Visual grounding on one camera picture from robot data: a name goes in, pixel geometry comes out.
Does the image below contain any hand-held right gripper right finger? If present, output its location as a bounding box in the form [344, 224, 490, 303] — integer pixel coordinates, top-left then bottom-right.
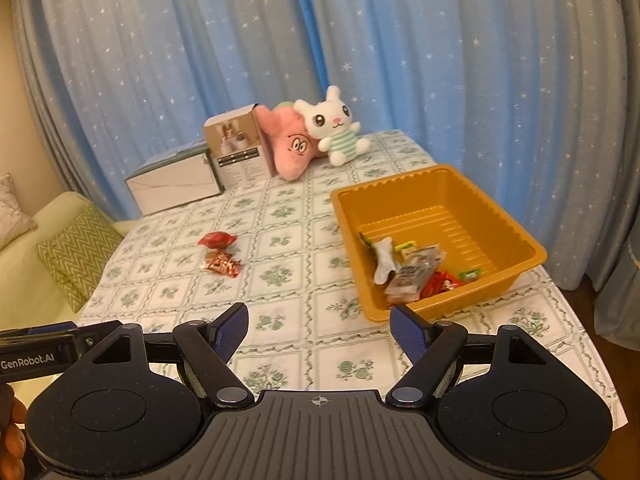
[386, 305, 551, 407]

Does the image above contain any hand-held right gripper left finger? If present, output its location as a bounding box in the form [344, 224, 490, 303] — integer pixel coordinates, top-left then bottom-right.
[82, 303, 254, 408]

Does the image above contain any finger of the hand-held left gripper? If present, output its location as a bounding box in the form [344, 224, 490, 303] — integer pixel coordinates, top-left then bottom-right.
[74, 320, 124, 362]
[0, 323, 78, 340]

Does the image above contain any clear packet of dark snacks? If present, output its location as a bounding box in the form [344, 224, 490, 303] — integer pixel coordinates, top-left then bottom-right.
[385, 245, 447, 304]

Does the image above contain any large red snack packet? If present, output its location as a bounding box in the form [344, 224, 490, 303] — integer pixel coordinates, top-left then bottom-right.
[419, 270, 467, 302]

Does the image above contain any red patterned candy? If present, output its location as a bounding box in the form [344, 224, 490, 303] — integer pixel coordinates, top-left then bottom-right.
[204, 251, 242, 278]

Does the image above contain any silver foil snack packet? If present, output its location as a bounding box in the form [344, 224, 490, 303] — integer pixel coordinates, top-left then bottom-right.
[373, 237, 402, 284]

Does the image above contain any small red snack packet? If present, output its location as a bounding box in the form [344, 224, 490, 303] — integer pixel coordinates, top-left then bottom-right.
[197, 231, 237, 251]

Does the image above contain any orange plastic tray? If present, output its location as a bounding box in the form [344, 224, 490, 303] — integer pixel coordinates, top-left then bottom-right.
[330, 164, 548, 322]

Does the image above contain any person's left hand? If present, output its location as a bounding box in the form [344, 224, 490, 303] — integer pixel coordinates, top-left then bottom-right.
[0, 385, 27, 480]

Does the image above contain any pale yellow sofa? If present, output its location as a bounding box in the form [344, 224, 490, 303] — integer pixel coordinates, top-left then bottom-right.
[0, 190, 136, 333]

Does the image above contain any green chevron cushion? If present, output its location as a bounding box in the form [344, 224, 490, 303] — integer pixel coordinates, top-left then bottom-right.
[35, 204, 126, 314]

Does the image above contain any green floral tablecloth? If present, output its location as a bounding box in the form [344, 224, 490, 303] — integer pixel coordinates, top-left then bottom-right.
[77, 130, 628, 431]

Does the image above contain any grey patterned cushion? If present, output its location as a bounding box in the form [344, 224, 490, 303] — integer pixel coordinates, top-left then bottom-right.
[0, 172, 38, 251]

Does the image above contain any flat white cardboard box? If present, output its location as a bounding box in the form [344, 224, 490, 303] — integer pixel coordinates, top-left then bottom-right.
[125, 142, 223, 217]

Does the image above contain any tan product box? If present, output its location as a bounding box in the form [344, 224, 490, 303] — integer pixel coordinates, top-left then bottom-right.
[203, 104, 278, 191]

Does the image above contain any pink plush toy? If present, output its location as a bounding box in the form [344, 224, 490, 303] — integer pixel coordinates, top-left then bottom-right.
[255, 102, 318, 182]

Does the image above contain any white rabbit plush toy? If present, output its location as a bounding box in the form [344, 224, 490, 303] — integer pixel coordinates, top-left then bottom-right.
[293, 86, 372, 166]

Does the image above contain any blue star curtain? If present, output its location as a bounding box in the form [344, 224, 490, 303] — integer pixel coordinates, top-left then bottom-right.
[10, 0, 326, 221]
[285, 0, 640, 291]

